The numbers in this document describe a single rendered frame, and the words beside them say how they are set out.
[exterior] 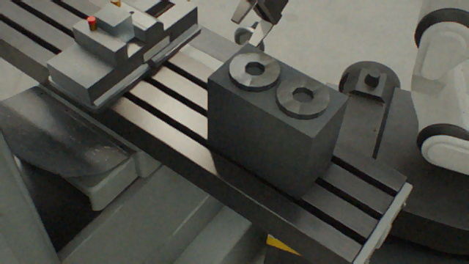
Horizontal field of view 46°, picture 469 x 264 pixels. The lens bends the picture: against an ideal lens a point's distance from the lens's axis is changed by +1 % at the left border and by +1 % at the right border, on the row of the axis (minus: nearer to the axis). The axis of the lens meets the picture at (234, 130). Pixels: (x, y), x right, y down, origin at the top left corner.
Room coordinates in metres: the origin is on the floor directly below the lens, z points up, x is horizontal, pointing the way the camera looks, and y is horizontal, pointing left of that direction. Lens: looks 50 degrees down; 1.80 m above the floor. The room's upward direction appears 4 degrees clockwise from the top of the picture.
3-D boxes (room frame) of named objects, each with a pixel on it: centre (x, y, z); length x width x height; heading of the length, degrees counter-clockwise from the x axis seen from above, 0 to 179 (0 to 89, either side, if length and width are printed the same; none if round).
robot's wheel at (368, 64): (1.31, -0.44, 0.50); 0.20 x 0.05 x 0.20; 72
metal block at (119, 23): (0.90, 0.27, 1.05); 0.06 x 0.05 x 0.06; 56
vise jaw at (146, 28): (0.94, 0.24, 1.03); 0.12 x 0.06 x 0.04; 56
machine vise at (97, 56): (0.92, 0.25, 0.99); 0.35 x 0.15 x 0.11; 146
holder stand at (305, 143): (0.67, -0.07, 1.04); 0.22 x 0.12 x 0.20; 56
